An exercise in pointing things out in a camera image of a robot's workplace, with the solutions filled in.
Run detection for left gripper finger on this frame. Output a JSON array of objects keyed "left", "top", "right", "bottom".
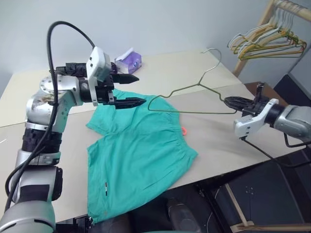
[
  {"left": 113, "top": 73, "right": 139, "bottom": 85},
  {"left": 114, "top": 97, "right": 147, "bottom": 109}
]

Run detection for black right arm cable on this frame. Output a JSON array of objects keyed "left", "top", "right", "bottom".
[{"left": 239, "top": 134, "right": 311, "bottom": 168}]

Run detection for black storage box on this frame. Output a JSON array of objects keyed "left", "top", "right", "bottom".
[{"left": 274, "top": 73, "right": 311, "bottom": 108}]

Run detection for bunch of hangers on rack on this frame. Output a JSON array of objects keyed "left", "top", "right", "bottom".
[{"left": 237, "top": 7, "right": 306, "bottom": 61}]

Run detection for purple tissue pack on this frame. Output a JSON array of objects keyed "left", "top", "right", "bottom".
[{"left": 114, "top": 47, "right": 143, "bottom": 73}]

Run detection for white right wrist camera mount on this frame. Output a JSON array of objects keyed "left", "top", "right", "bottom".
[{"left": 233, "top": 99, "right": 280, "bottom": 139}]

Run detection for black base platform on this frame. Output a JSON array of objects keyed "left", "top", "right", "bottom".
[{"left": 211, "top": 155, "right": 311, "bottom": 233}]

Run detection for wooden clothes rack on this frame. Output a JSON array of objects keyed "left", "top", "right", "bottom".
[{"left": 225, "top": 0, "right": 311, "bottom": 233}]

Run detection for green shorts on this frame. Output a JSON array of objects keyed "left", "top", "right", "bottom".
[{"left": 85, "top": 88, "right": 199, "bottom": 224}]

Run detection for wire clothes hanger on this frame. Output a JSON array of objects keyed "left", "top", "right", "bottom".
[{"left": 147, "top": 48, "right": 238, "bottom": 115}]

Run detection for brown cardboard box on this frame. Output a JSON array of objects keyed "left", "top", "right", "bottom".
[{"left": 242, "top": 82, "right": 276, "bottom": 98}]

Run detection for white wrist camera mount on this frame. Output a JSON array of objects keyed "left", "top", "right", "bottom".
[
  {"left": 86, "top": 46, "right": 111, "bottom": 107},
  {"left": 233, "top": 99, "right": 280, "bottom": 139}
]

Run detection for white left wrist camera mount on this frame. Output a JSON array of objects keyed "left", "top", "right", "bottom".
[{"left": 86, "top": 46, "right": 111, "bottom": 107}]

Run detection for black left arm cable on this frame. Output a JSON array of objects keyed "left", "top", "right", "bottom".
[{"left": 3, "top": 21, "right": 98, "bottom": 212}]

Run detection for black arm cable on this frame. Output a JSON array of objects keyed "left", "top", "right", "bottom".
[
  {"left": 239, "top": 134, "right": 311, "bottom": 168},
  {"left": 3, "top": 21, "right": 98, "bottom": 212}
]

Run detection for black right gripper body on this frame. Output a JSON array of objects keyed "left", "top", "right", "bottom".
[{"left": 241, "top": 82, "right": 269, "bottom": 117}]

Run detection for dark rounded shape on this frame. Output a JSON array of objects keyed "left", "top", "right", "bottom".
[{"left": 166, "top": 197, "right": 195, "bottom": 233}]

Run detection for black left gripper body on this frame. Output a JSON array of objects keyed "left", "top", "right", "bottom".
[{"left": 96, "top": 62, "right": 120, "bottom": 105}]

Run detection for green wire hanger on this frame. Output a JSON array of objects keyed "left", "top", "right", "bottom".
[{"left": 279, "top": 9, "right": 307, "bottom": 53}]

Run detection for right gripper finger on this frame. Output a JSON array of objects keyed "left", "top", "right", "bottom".
[
  {"left": 225, "top": 96, "right": 255, "bottom": 106},
  {"left": 226, "top": 102, "right": 246, "bottom": 112}
]

